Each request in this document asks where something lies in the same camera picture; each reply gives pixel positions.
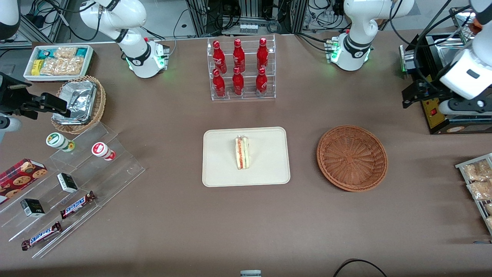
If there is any aluminium foil container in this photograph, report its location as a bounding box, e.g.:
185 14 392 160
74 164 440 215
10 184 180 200
53 80 97 126

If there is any green lid sunflower cup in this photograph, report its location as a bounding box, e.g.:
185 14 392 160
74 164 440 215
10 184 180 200
46 132 76 153

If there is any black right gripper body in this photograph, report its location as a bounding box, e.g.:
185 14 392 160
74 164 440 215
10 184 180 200
0 73 41 117

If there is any black cable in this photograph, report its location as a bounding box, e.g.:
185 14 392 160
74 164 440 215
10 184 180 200
332 259 387 277

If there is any clear cracker bag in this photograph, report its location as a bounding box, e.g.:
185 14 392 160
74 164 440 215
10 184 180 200
40 58 85 76
54 47 77 60

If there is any black food warmer machine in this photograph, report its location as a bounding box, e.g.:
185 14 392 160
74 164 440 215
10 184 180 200
399 6 492 135

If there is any brown wicker basket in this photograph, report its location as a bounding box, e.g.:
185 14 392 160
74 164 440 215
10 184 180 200
316 125 388 192

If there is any Snickers chocolate bar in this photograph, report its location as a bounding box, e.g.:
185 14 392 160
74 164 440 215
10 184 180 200
60 191 96 220
21 221 63 251

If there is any small black carton box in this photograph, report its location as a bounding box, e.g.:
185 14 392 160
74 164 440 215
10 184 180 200
20 199 46 218
57 173 79 194

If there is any red plaid cookie box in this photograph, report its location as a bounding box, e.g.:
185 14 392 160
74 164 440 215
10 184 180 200
0 158 48 205

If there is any clear acrylic stepped shelf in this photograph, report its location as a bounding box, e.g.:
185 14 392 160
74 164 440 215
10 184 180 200
0 122 146 259

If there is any white snack bin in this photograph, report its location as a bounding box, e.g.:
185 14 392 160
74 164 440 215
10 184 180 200
23 45 94 82

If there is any metal snack tray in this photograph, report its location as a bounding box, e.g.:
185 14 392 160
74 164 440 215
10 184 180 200
455 153 492 235

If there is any triangle sandwich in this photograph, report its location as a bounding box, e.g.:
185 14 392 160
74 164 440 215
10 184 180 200
234 135 250 170

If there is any red lid yogurt cup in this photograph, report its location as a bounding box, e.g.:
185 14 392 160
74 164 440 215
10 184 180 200
91 142 116 161

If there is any cream plastic serving tray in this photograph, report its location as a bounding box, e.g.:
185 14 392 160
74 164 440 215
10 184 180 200
202 127 291 188

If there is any red cola bottle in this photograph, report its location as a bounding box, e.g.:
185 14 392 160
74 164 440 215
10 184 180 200
233 38 246 73
232 67 245 96
256 67 268 97
213 68 226 98
257 37 269 70
213 40 227 74

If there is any aluminium profile frame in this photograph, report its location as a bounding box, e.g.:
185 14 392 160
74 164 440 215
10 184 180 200
19 0 70 43
184 0 308 37

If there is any steel food pan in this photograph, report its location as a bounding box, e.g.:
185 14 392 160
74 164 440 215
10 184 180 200
434 35 475 62

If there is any light wicker basket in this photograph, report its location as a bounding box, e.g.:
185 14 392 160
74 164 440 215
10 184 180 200
51 75 106 135

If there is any clear acrylic bottle rack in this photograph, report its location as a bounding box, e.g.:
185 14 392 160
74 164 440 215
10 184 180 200
206 34 277 102

